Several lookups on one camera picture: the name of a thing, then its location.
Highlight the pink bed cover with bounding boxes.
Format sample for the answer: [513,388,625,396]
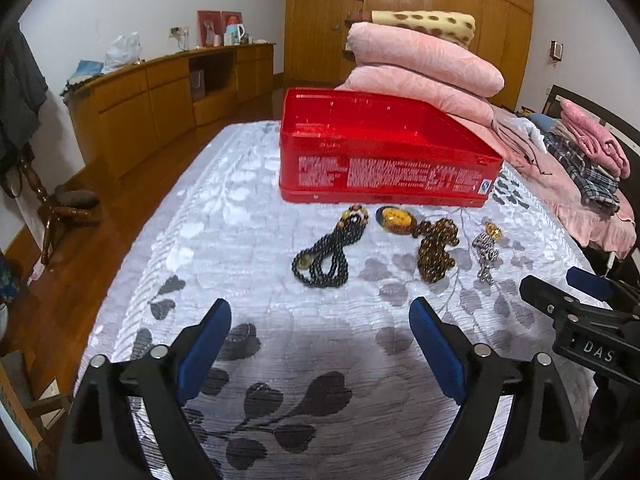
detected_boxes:
[449,104,637,261]

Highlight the wicker chair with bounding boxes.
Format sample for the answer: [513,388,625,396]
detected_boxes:
[1,350,73,479]

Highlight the plaid folded clothes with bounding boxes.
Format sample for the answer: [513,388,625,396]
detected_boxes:
[544,133,620,216]

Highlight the pink folded towel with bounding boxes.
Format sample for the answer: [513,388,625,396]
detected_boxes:
[560,99,631,180]

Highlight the beige folded cloth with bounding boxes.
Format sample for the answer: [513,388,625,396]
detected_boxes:
[494,108,551,174]

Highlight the dark wooden headboard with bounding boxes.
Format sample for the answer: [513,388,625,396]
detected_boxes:
[542,84,639,154]

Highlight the white floral table cloth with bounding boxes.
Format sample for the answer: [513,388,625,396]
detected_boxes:
[85,122,588,479]

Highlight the lower pink folded quilt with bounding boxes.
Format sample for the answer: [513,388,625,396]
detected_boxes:
[337,65,495,127]

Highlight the wooden coat stand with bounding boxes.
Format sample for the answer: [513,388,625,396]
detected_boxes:
[15,144,100,266]

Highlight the brown slippers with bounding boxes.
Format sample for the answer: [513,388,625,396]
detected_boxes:
[54,186,100,210]

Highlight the red plastic box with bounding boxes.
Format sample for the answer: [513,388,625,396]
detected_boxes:
[279,88,503,207]

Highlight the yellow brown spotted blanket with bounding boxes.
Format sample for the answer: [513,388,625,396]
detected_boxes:
[347,10,476,49]

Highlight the long wooden sideboard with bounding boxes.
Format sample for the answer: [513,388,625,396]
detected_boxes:
[63,42,274,179]

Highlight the dark grey jacket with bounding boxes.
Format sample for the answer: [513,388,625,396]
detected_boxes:
[1,23,48,198]

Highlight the white plastic bag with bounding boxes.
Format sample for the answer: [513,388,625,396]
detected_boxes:
[102,32,141,74]

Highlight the wooden wardrobe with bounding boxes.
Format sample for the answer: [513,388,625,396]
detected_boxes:
[283,0,534,110]

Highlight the white blue kettle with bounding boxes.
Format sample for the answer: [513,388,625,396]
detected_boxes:
[224,15,246,46]

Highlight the red photo frames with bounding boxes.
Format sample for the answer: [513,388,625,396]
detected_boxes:
[198,10,244,48]

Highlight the silver chain yellow bead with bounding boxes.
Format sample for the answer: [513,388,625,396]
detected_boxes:
[472,221,503,284]

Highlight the amber pendant brown bead necklace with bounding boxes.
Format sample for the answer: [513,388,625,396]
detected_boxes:
[374,205,461,284]

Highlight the wall phone unit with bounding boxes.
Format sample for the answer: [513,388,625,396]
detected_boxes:
[549,40,564,62]

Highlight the black bead necklace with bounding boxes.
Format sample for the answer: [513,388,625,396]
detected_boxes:
[290,202,370,290]

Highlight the wall socket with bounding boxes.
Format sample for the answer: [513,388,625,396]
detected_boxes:
[169,26,189,38]

